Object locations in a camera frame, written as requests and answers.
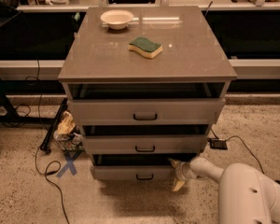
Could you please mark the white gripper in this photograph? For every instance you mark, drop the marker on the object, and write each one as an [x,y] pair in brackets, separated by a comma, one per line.
[186,172]

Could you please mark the grey bottom drawer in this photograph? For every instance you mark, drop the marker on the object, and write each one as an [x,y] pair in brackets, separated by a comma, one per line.
[132,167]

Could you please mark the grey drawer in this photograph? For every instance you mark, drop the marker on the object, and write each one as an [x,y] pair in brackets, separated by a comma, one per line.
[144,144]
[146,112]
[132,167]

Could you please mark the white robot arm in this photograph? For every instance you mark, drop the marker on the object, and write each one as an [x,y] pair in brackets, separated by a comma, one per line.
[245,195]

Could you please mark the grey middle drawer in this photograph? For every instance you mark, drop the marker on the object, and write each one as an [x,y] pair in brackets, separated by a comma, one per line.
[144,144]

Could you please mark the grey top drawer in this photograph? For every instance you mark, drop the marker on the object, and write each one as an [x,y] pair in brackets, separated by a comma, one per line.
[146,112]

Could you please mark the grey drawer cabinet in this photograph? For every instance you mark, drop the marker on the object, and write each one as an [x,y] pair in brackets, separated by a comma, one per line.
[192,65]

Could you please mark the black power adapter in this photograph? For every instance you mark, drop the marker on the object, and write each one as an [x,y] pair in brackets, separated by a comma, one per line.
[218,144]

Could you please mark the blue tape cross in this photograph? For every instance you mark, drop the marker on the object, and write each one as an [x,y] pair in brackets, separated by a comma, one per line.
[70,158]

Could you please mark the crumpled bag on floor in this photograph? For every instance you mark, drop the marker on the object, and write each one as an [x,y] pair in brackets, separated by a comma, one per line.
[67,135]

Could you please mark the green yellow sponge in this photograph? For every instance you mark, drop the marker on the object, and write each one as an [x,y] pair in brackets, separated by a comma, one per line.
[145,47]

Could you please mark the black stand leg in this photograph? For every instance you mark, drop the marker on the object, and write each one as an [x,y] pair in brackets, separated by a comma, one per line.
[45,144]

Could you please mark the white bowl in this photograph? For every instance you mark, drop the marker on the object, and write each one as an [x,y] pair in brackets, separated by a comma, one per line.
[117,19]

